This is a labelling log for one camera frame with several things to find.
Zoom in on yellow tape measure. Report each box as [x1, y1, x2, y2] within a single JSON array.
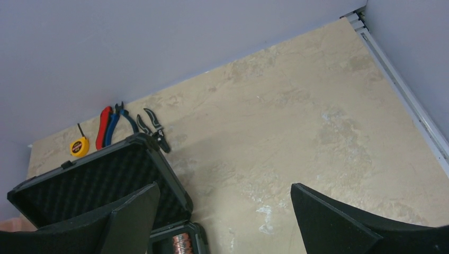
[[70, 123, 89, 158]]

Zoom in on orange plastic storage bin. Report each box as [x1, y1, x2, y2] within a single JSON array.
[[0, 217, 37, 232]]

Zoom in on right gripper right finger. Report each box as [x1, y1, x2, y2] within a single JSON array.
[[291, 183, 448, 253]]

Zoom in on aluminium table frame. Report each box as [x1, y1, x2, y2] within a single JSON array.
[[341, 8, 448, 175]]

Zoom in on red handled pliers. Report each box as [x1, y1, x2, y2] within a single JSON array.
[[95, 106, 113, 150]]

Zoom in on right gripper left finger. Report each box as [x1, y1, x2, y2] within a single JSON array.
[[1, 183, 160, 253]]

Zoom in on blue handled cutters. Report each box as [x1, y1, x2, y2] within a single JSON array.
[[103, 102, 139, 147]]

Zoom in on black poker carrying case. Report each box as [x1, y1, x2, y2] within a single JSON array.
[[7, 133, 210, 253]]

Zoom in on black grey wire strippers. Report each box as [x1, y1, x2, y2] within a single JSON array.
[[136, 108, 171, 153]]

